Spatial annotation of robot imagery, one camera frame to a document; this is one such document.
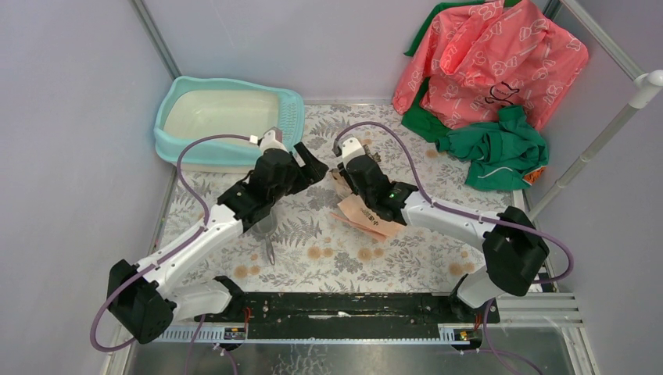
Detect pink cat litter bag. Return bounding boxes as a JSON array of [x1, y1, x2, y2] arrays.
[[330, 169, 405, 242]]

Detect silver metal scoop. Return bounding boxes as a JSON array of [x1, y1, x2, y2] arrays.
[[252, 214, 277, 266]]

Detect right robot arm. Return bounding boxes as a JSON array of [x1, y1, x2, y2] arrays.
[[339, 155, 550, 322]]

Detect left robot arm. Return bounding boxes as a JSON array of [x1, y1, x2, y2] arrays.
[[108, 143, 328, 344]]

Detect teal litter box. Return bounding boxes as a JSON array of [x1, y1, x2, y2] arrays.
[[153, 76, 305, 173]]

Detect floral patterned table mat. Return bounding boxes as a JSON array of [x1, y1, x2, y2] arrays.
[[181, 104, 523, 293]]

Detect pink printed garment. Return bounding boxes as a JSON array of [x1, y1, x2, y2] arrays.
[[392, 1, 589, 130]]

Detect white pipe rack stand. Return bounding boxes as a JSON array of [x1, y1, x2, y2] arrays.
[[527, 70, 663, 216]]

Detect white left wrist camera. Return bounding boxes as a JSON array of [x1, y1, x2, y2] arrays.
[[249, 127, 288, 155]]

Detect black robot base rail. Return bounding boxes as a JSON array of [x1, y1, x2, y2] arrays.
[[205, 292, 500, 340]]

